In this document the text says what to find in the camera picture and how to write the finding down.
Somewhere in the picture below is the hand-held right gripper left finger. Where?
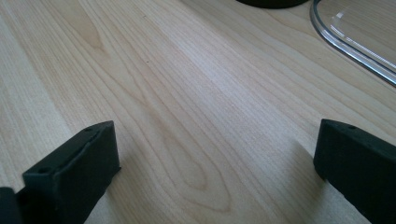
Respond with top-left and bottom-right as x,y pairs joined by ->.
16,120 -> 121,224

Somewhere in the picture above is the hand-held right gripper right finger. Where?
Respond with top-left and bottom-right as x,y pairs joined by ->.
313,119 -> 396,224

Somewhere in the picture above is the clear plastic tray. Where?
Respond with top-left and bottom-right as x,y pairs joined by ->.
309,0 -> 396,88

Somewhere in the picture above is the black round object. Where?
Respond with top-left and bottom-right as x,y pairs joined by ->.
235,0 -> 310,9

